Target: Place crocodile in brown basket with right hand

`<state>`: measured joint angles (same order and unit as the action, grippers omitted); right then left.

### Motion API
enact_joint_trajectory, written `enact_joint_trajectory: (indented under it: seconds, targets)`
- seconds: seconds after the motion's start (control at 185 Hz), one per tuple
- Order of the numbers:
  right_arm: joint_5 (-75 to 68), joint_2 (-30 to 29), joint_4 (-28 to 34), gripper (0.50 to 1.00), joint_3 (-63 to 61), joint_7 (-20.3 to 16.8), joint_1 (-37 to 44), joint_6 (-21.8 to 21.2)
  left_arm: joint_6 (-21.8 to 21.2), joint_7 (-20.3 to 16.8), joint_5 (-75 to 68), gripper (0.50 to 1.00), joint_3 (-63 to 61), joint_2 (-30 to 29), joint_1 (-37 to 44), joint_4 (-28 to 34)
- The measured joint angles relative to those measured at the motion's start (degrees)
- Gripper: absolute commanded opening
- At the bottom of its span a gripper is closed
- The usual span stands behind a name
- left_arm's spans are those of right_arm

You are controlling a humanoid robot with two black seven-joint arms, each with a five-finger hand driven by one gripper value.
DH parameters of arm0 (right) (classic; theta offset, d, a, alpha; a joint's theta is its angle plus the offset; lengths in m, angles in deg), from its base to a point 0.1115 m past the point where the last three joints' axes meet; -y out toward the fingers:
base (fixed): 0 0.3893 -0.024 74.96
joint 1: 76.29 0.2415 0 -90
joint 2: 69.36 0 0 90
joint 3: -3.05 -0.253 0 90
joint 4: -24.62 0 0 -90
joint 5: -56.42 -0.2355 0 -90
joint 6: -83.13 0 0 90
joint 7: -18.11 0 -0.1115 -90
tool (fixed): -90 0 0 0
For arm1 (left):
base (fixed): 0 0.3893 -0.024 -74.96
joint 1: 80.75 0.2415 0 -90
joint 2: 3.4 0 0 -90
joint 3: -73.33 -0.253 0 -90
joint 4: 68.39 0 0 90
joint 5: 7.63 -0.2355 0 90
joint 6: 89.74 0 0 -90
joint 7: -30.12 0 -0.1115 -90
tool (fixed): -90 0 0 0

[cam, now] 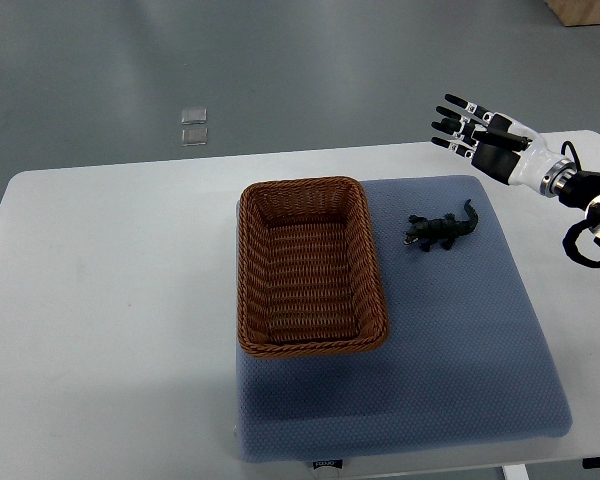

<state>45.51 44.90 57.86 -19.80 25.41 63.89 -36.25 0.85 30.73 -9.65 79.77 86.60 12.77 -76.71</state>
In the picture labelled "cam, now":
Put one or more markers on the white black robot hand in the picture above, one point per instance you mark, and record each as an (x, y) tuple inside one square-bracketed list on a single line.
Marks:
[(500, 146)]

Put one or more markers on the dark toy crocodile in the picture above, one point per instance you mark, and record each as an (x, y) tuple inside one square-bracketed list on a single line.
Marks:
[(446, 230)]

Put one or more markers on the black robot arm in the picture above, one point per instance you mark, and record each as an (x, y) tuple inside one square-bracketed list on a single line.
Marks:
[(580, 190)]

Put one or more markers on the brown wicker basket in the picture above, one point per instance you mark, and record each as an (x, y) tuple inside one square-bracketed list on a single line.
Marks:
[(308, 275)]

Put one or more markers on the cardboard box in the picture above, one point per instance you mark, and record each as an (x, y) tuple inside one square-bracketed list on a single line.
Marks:
[(573, 13)]

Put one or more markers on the blue grey cushion mat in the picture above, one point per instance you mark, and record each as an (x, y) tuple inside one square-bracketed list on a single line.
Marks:
[(465, 361)]

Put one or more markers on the white table leg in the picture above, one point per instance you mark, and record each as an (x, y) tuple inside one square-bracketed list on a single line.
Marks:
[(515, 472)]

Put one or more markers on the upper floor plate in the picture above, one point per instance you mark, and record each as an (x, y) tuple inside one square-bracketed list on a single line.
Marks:
[(193, 115)]

